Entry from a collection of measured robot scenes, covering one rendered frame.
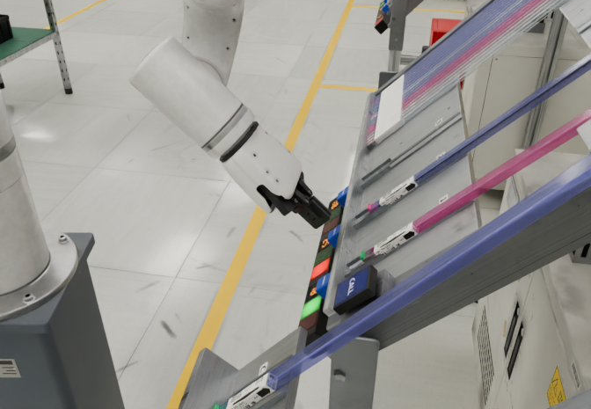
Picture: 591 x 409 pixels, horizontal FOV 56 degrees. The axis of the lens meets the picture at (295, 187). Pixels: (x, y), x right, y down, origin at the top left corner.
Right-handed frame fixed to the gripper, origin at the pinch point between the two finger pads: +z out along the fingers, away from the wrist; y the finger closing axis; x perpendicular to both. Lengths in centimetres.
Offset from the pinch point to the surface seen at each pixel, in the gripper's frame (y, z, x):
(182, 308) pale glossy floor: -47, 18, -85
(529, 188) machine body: -32, 35, 18
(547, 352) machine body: 1.7, 40.0, 11.3
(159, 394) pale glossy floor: -17, 22, -81
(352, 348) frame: 25.4, 5.1, 6.3
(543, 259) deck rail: 21.0, 9.8, 26.4
